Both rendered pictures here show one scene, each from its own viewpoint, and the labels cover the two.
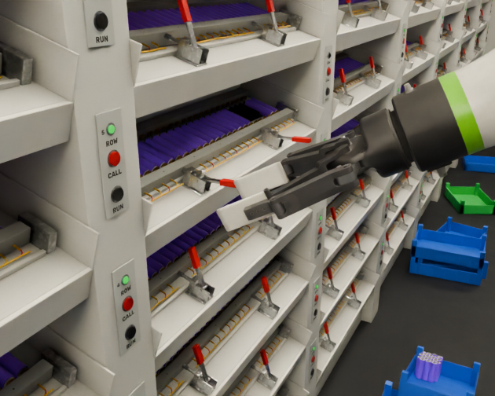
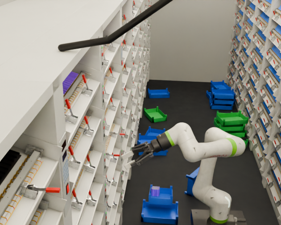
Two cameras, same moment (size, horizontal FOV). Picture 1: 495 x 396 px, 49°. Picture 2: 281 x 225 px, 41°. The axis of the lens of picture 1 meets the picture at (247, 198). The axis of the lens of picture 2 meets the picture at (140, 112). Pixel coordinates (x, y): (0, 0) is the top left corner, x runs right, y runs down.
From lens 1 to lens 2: 1.53 m
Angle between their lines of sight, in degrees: 22
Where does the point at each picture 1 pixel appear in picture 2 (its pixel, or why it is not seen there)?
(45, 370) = not seen: hidden behind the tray
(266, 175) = (129, 154)
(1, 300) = (94, 193)
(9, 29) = not seen: hidden behind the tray
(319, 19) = (119, 94)
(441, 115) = (167, 141)
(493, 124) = (176, 142)
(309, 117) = (117, 122)
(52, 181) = not seen: hidden behind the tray
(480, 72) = (172, 132)
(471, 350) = (168, 181)
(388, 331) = (137, 181)
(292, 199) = (141, 161)
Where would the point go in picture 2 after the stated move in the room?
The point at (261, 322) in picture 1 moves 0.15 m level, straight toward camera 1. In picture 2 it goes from (113, 188) to (120, 201)
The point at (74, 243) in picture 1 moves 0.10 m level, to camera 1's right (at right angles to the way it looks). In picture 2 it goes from (98, 179) to (116, 175)
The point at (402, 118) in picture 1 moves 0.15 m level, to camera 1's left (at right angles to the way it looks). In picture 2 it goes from (160, 142) to (134, 147)
